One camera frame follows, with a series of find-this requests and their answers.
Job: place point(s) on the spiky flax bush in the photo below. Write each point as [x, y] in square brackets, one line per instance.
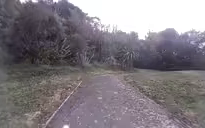
[128, 56]

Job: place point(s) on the grey gravel path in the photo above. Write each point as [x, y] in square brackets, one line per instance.
[106, 106]

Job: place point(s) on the dense wood of trees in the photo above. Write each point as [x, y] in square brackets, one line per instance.
[56, 36]

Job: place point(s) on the pale timber path edging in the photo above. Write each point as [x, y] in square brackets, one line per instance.
[64, 102]

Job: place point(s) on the robot's own part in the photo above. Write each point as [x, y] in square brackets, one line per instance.
[66, 126]

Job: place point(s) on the grass lawn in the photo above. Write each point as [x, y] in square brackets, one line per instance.
[176, 90]

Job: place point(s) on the grass verge with leaf litter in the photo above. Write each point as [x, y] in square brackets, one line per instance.
[26, 93]

